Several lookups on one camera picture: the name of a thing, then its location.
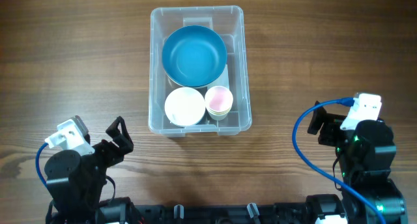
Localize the lilac cup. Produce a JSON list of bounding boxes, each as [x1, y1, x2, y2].
[[164, 87, 206, 127]]

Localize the cream cup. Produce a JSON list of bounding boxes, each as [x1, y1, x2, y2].
[[209, 112, 227, 120]]

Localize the clear plastic storage container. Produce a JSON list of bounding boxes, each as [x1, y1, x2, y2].
[[148, 5, 252, 137]]

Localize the yellow cup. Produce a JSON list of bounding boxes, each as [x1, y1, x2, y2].
[[206, 108, 231, 116]]

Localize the cream bowl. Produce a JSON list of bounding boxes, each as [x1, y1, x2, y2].
[[167, 76, 207, 89]]

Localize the pink cup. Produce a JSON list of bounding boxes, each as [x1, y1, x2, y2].
[[205, 86, 234, 113]]

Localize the dark blue bowl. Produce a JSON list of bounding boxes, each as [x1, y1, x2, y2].
[[162, 25, 227, 87]]

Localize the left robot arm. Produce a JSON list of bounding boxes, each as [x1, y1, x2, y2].
[[44, 115, 140, 223]]

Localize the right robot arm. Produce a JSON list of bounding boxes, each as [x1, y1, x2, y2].
[[308, 107, 408, 223]]

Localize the white label in container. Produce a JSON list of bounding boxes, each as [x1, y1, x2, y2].
[[207, 65, 229, 89]]

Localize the right blue cable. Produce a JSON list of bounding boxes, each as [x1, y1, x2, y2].
[[291, 97, 388, 224]]

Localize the blue cable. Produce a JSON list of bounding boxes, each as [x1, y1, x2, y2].
[[35, 141, 51, 189], [291, 97, 388, 224]]

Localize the left blue cable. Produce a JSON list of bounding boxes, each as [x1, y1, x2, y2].
[[35, 141, 51, 189]]

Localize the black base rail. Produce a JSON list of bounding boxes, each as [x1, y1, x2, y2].
[[89, 195, 375, 224]]

